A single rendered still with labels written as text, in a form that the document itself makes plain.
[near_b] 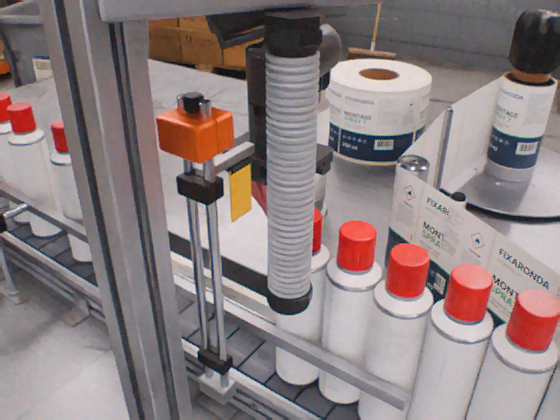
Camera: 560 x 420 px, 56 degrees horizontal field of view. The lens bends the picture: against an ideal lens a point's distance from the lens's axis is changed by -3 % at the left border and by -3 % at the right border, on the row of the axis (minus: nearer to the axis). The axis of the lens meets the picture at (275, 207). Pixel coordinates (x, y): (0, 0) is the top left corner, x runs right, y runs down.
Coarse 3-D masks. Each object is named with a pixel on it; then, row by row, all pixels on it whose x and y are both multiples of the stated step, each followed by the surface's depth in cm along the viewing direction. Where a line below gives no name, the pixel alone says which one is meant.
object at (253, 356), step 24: (24, 240) 81; (48, 240) 81; (72, 264) 76; (192, 312) 68; (192, 336) 65; (240, 336) 65; (240, 360) 61; (264, 360) 61; (264, 384) 59; (312, 408) 56; (336, 408) 56
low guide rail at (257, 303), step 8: (0, 176) 94; (176, 256) 72; (176, 264) 72; (184, 264) 71; (184, 272) 71; (192, 272) 70; (208, 272) 69; (208, 280) 69; (224, 280) 68; (224, 288) 68; (232, 288) 67; (240, 288) 67; (232, 296) 67; (240, 296) 66; (248, 296) 66; (256, 296) 65; (240, 304) 67; (248, 304) 66; (256, 304) 65; (264, 304) 64; (256, 312) 66; (264, 312) 65; (272, 312) 64
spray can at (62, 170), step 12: (60, 120) 69; (60, 132) 67; (60, 144) 68; (60, 156) 68; (60, 168) 68; (72, 168) 69; (60, 180) 70; (72, 180) 69; (60, 192) 71; (72, 192) 70; (72, 204) 71; (72, 216) 72; (72, 240) 75; (84, 252) 75
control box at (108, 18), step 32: (96, 0) 27; (128, 0) 27; (160, 0) 28; (192, 0) 28; (224, 0) 29; (256, 0) 29; (288, 0) 30; (320, 0) 30; (352, 0) 31; (384, 0) 32
